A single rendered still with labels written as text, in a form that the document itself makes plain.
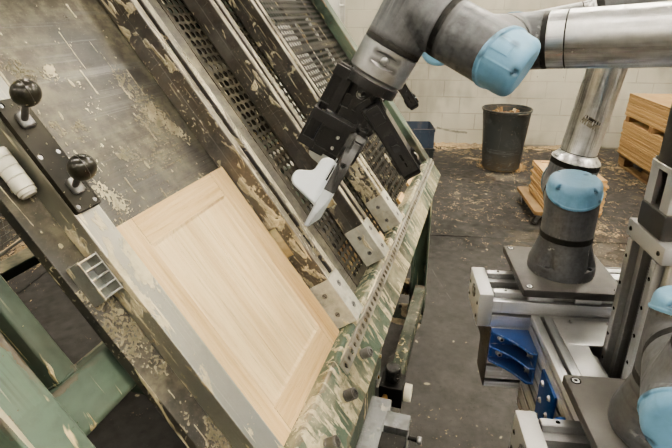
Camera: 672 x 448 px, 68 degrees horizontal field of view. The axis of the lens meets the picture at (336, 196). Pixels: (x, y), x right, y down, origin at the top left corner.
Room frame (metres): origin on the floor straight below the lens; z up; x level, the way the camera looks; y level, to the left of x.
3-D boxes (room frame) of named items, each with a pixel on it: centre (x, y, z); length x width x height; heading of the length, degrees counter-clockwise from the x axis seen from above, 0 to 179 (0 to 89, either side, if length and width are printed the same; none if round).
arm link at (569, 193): (1.06, -0.55, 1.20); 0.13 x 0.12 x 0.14; 160
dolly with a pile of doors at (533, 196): (3.83, -1.84, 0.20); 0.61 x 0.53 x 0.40; 174
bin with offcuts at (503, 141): (5.14, -1.79, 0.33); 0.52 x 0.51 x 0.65; 174
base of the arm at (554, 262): (1.06, -0.54, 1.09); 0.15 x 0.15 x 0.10
